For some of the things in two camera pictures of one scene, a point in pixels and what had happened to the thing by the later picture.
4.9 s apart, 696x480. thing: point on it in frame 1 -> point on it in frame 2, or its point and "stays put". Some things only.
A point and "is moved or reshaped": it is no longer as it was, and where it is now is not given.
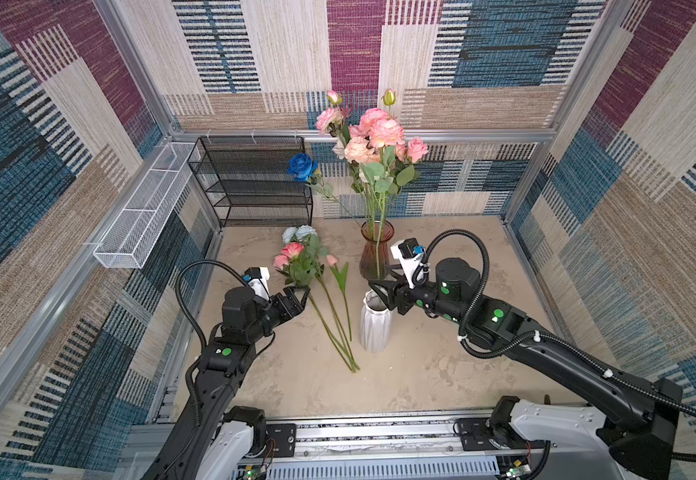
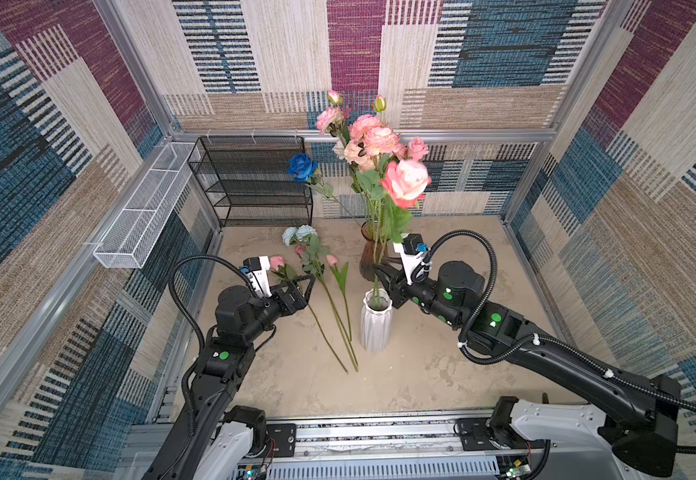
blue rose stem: [302, 167] stays put
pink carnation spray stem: [383, 130] is moved or reshaped
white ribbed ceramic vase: [376, 322] stays put
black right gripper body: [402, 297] stays put
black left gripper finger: [300, 303] -> [312, 282]
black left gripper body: [279, 313] stays put
